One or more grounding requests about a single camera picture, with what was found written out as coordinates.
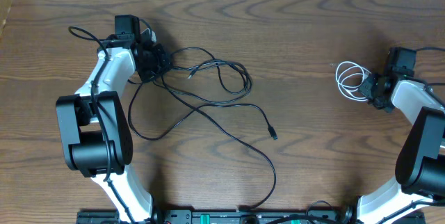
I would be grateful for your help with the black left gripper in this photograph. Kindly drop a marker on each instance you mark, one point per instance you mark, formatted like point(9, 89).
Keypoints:
point(165, 62)

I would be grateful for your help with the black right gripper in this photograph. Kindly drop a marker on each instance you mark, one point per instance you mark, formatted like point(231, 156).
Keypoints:
point(364, 90)

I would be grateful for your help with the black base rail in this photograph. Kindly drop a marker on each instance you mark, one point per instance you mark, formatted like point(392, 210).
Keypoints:
point(183, 216)

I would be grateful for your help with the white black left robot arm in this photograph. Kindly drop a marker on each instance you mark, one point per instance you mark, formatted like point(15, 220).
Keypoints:
point(93, 126)

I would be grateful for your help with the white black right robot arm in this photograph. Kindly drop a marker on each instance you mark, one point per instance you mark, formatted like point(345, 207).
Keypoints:
point(419, 173)

